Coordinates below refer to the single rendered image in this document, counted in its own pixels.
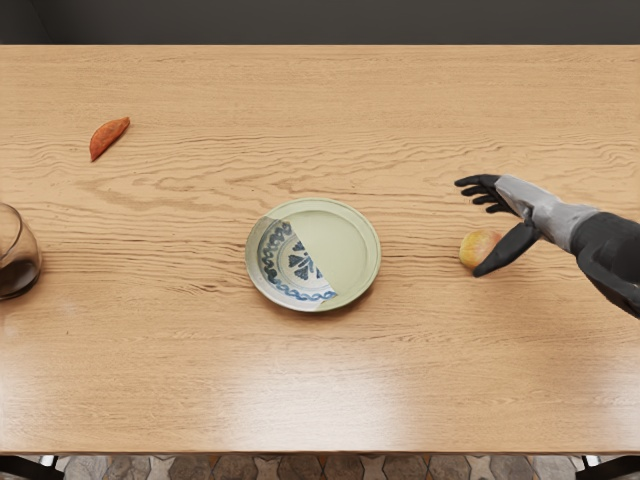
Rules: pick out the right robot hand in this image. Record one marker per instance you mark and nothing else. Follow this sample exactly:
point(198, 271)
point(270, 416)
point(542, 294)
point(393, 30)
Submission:
point(542, 210)

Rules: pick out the wine glass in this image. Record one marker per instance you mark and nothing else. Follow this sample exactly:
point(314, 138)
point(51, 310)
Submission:
point(15, 260)

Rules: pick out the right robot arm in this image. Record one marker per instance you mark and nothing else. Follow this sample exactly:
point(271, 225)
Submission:
point(610, 250)

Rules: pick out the pale green patterned plate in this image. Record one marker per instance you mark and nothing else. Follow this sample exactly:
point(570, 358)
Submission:
point(345, 250)

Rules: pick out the orange fruit slice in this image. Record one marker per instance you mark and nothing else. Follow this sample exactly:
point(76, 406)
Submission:
point(106, 136)

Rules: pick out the yellow-red apple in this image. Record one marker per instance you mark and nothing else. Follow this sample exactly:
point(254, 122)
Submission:
point(477, 246)

